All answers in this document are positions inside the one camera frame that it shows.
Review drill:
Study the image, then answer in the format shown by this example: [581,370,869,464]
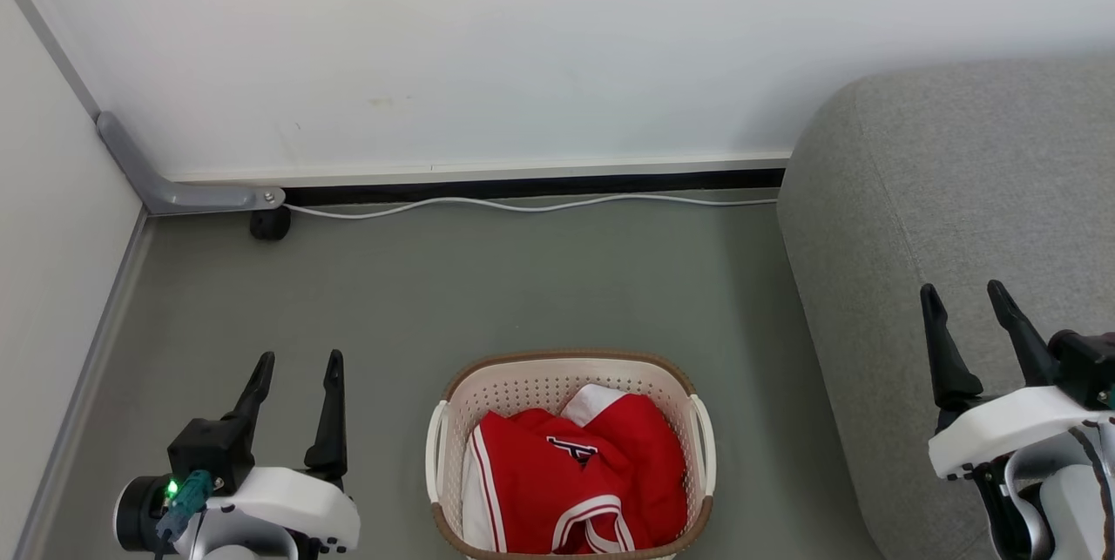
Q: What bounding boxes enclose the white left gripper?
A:
[179,349,361,560]

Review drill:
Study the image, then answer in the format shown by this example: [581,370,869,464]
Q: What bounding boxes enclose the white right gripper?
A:
[920,280,1115,481]

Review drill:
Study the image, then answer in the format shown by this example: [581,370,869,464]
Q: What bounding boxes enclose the red jersey with white trim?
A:
[462,383,689,556]

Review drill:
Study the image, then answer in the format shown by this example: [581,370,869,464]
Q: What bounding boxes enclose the cream perforated laundry basket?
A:
[425,348,717,560]

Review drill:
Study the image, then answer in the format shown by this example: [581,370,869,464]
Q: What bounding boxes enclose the grey fabric sofa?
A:
[775,55,1115,560]

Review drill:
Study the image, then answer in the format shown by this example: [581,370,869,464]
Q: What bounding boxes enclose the black round foot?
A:
[250,207,292,241]

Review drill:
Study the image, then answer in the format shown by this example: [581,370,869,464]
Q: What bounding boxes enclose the black baseboard strip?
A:
[283,168,787,206]

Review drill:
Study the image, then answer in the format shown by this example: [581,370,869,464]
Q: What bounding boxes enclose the grey corner trim strip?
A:
[0,0,101,121]

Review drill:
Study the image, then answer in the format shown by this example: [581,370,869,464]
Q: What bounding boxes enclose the teal cable connector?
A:
[157,470,214,543]

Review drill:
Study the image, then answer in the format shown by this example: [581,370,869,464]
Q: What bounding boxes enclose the grey metal corner bracket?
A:
[96,111,287,217]

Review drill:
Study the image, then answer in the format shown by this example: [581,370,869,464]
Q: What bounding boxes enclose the white power cable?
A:
[283,192,779,220]

